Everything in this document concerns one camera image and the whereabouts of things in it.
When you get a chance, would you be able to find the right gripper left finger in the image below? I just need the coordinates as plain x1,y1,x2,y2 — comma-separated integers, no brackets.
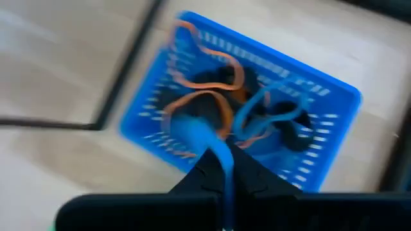
168,150,225,195

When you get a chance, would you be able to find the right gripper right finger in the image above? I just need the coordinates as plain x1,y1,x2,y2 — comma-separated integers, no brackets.
229,141,302,195

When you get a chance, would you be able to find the light blue rubber band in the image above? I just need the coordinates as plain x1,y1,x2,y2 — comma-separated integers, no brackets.
232,81,308,142
170,115,237,231

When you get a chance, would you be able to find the black wide elastic band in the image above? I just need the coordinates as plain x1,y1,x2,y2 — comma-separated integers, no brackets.
166,92,225,129
192,65,259,97

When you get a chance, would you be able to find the blue plastic basket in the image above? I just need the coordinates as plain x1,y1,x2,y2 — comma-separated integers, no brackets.
118,10,363,193

